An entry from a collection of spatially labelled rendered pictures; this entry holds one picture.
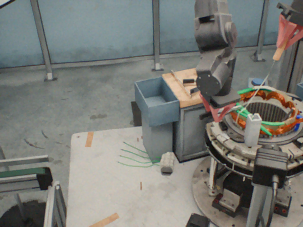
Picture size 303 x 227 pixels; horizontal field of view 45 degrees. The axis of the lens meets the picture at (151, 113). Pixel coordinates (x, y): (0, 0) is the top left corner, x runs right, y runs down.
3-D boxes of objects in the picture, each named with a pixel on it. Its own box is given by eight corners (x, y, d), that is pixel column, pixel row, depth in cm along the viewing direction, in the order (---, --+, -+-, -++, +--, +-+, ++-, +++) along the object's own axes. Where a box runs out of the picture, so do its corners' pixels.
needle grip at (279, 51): (276, 61, 94) (286, 38, 91) (271, 58, 95) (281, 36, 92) (279, 61, 95) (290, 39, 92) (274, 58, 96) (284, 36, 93)
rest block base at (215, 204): (219, 196, 122) (219, 192, 121) (241, 207, 118) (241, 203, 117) (211, 206, 119) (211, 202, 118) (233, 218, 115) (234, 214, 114)
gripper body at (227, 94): (218, 110, 87) (222, 86, 82) (196, 86, 94) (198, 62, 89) (240, 102, 89) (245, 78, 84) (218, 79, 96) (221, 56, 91)
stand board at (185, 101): (180, 108, 122) (180, 102, 120) (161, 79, 136) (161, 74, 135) (234, 96, 127) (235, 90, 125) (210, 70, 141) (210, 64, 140)
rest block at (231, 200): (225, 195, 120) (227, 184, 117) (241, 203, 117) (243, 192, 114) (218, 204, 117) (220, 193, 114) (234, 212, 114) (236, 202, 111)
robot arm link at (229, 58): (241, 46, 84) (217, 40, 86) (231, 61, 79) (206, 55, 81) (236, 70, 88) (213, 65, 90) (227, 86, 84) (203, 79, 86)
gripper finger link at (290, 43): (296, 56, 91) (316, 21, 87) (271, 48, 90) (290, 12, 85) (286, 46, 97) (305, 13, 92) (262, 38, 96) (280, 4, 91)
